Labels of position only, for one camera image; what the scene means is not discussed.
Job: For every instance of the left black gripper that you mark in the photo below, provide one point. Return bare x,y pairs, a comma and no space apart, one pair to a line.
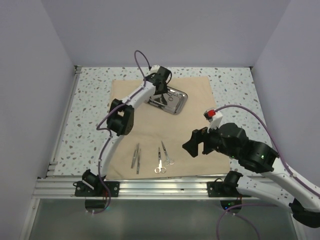
164,91

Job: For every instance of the aluminium left side rail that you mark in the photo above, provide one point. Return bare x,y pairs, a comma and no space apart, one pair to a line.
54,155

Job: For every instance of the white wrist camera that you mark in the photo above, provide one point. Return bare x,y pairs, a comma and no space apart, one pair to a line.
214,117
154,69

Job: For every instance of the steel scissors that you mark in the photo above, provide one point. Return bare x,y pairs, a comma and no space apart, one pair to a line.
160,168

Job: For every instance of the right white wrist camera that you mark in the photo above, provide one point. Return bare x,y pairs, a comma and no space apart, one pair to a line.
214,117

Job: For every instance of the steel instrument tray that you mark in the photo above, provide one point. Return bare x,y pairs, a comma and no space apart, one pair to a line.
172,107

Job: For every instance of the aluminium rail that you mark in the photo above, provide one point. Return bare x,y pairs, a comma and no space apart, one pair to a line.
187,188
54,155

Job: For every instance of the steel clamp in tray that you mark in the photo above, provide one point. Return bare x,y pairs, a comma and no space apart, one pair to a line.
172,95

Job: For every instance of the aluminium front rail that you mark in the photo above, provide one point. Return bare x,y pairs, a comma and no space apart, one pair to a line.
187,188

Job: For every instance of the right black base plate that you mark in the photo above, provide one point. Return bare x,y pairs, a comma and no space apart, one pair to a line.
223,188

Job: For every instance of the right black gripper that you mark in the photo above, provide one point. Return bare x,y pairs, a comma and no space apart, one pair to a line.
198,136

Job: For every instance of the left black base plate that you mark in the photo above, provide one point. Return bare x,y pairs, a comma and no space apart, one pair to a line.
83,190

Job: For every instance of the steel forceps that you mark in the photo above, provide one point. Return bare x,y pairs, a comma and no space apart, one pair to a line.
168,161

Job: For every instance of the steel tweezers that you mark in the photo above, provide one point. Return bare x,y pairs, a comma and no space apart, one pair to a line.
138,161
135,154

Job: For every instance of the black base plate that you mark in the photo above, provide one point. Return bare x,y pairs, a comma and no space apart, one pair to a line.
223,188
83,190

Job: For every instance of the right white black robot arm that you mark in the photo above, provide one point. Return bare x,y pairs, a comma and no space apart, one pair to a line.
296,197

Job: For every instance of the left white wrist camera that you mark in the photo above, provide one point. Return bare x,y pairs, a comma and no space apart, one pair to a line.
154,69

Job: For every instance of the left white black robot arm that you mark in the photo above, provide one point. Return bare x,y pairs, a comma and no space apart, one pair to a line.
120,121

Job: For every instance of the beige cloth wrap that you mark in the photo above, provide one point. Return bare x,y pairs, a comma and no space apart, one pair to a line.
152,125

